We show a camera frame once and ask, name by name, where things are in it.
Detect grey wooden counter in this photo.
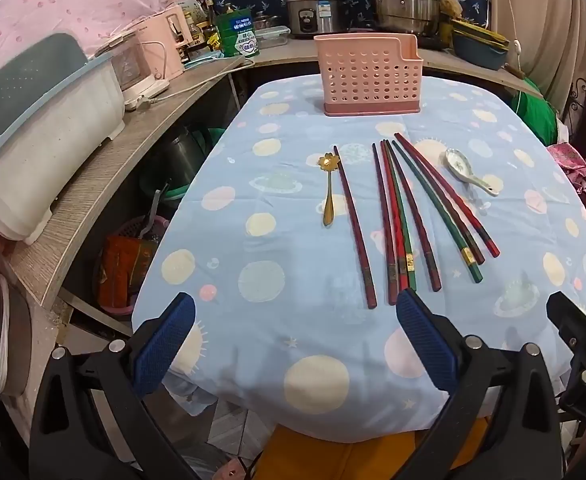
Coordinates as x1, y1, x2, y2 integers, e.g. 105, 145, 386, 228
8, 35, 544, 311

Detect blue planet-print tablecloth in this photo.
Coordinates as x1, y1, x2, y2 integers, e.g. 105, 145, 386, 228
132, 76, 586, 443

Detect white ceramic soup spoon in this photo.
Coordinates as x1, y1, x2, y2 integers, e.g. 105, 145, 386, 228
444, 148, 501, 196

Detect white glass-jar appliance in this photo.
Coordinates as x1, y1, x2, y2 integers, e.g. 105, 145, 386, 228
95, 30, 171, 106

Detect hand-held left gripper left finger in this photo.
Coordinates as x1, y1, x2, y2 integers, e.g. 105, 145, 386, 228
29, 292, 199, 480

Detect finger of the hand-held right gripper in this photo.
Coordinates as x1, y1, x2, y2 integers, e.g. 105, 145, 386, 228
547, 292, 586, 356

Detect pink dotted cloth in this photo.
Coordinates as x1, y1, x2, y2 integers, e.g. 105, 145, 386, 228
0, 0, 204, 106

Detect dark metal pot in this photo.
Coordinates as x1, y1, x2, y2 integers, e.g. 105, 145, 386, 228
165, 127, 209, 176

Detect green chopstick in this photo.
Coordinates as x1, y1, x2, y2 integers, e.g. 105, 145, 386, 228
383, 139, 418, 291
392, 140, 484, 283

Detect dark brown chopstick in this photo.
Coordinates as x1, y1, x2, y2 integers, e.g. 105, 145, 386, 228
395, 135, 486, 266
371, 143, 398, 306
388, 141, 444, 292
334, 146, 378, 310

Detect white power cable with plug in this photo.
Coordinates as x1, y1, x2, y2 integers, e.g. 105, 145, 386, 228
125, 57, 256, 111

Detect green tin can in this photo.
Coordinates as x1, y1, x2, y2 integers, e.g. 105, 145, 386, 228
216, 10, 261, 58

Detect glass container blue lid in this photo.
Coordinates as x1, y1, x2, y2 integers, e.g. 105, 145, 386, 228
255, 26, 291, 50

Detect white dish bin blue lid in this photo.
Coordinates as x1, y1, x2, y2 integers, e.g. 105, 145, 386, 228
0, 33, 126, 246

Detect black induction cooker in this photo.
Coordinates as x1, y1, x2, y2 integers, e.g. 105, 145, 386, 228
413, 34, 456, 52

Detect person's yellow pants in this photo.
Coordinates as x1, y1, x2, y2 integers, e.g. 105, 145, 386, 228
263, 417, 489, 480

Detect blue tissue packet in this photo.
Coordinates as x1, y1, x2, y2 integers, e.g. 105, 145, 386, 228
185, 52, 224, 68

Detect beige curtain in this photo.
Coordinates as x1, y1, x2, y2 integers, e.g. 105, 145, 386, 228
486, 0, 586, 116

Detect silver rice cooker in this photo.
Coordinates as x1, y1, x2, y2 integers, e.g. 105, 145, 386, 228
285, 0, 344, 38

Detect pink floral cloth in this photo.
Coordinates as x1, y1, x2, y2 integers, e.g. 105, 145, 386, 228
548, 142, 586, 231

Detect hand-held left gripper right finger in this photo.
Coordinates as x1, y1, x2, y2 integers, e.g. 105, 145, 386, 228
395, 289, 561, 480

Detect green bag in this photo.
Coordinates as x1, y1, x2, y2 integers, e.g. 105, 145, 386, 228
518, 77, 559, 146

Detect green plastic basin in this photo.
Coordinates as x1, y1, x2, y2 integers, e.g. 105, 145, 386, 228
140, 130, 224, 201

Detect dark round pan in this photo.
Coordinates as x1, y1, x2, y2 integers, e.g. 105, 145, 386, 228
0, 265, 36, 396

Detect blue bowl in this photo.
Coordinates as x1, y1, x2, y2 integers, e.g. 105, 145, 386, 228
452, 35, 509, 71

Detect orange bag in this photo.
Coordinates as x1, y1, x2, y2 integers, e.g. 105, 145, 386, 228
98, 237, 159, 308

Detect white green box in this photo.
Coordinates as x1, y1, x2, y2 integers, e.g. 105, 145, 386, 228
180, 0, 209, 26

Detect gold flower-shaped spoon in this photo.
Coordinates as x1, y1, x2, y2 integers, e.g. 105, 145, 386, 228
318, 152, 341, 226

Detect pink plastic utensil basket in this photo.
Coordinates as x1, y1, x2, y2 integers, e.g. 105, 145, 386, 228
314, 33, 422, 118

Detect pink electric kettle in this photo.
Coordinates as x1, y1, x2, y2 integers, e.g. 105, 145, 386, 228
123, 4, 190, 83

